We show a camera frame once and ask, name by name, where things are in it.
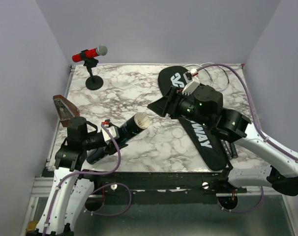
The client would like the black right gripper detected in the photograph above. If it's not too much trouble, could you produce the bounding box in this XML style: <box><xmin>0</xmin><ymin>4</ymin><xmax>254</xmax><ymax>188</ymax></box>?
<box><xmin>146</xmin><ymin>86</ymin><xmax>211</xmax><ymax>128</ymax></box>

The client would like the white shuttlecock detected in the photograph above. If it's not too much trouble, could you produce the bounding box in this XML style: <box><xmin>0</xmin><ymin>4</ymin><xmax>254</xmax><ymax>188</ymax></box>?
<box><xmin>134</xmin><ymin>112</ymin><xmax>150</xmax><ymax>129</ymax></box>

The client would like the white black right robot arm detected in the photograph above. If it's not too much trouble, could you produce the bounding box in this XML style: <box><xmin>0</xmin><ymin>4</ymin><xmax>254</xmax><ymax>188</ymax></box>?
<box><xmin>148</xmin><ymin>85</ymin><xmax>298</xmax><ymax>196</ymax></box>

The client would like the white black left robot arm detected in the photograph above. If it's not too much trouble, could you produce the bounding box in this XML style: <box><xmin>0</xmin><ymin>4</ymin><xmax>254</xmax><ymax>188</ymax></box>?
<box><xmin>27</xmin><ymin>117</ymin><xmax>122</xmax><ymax>236</ymax></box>

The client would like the white badminton racket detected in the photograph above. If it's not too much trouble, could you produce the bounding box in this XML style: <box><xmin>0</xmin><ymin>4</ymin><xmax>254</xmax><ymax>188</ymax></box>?
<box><xmin>183</xmin><ymin>63</ymin><xmax>238</xmax><ymax>158</ymax></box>

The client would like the clear tube lid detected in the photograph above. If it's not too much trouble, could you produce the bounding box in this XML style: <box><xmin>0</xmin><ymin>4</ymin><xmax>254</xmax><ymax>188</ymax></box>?
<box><xmin>171</xmin><ymin>127</ymin><xmax>184</xmax><ymax>139</ymax></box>

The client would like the black racket bag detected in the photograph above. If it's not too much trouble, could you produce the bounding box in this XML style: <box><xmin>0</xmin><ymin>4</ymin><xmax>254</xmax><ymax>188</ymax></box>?
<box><xmin>158</xmin><ymin>66</ymin><xmax>228</xmax><ymax>171</ymax></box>

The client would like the brown wooden metronome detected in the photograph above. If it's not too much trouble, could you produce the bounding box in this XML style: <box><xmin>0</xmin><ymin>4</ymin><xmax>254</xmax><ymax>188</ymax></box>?
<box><xmin>53</xmin><ymin>94</ymin><xmax>80</xmax><ymax>128</ymax></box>

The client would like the red microphone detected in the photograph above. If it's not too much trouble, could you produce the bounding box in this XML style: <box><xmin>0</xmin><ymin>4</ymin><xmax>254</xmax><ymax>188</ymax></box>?
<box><xmin>72</xmin><ymin>45</ymin><xmax>108</xmax><ymax>62</ymax></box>

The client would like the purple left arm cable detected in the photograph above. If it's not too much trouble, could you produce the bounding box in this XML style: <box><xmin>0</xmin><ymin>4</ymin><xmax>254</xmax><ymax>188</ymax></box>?
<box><xmin>42</xmin><ymin>124</ymin><xmax>133</xmax><ymax>228</ymax></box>

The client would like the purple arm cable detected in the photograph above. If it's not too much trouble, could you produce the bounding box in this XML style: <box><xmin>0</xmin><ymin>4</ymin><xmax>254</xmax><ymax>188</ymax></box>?
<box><xmin>42</xmin><ymin>124</ymin><xmax>133</xmax><ymax>228</ymax></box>
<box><xmin>197</xmin><ymin>63</ymin><xmax>298</xmax><ymax>213</ymax></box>

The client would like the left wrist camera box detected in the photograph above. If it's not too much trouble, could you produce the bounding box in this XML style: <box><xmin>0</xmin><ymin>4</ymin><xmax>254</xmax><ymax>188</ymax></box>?
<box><xmin>101</xmin><ymin>119</ymin><xmax>119</xmax><ymax>144</ymax></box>

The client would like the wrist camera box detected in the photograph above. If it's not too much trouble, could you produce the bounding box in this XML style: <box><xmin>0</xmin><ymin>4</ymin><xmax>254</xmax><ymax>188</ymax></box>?
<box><xmin>182</xmin><ymin>68</ymin><xmax>201</xmax><ymax>96</ymax></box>
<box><xmin>101</xmin><ymin>119</ymin><xmax>119</xmax><ymax>144</ymax></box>

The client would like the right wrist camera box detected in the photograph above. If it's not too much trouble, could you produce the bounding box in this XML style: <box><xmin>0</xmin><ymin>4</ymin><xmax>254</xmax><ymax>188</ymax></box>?
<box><xmin>182</xmin><ymin>68</ymin><xmax>201</xmax><ymax>96</ymax></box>

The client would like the aluminium frame rail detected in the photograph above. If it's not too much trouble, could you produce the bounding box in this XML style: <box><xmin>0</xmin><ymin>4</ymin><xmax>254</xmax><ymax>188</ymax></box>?
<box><xmin>31</xmin><ymin>177</ymin><xmax>280</xmax><ymax>198</ymax></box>

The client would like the black table edge rail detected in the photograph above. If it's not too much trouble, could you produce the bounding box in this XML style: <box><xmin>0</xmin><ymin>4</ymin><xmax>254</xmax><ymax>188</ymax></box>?
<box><xmin>42</xmin><ymin>169</ymin><xmax>280</xmax><ymax>206</ymax></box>

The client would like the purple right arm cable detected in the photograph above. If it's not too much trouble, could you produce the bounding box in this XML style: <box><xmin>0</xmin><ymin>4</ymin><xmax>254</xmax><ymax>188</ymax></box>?
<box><xmin>197</xmin><ymin>63</ymin><xmax>298</xmax><ymax>213</ymax></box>

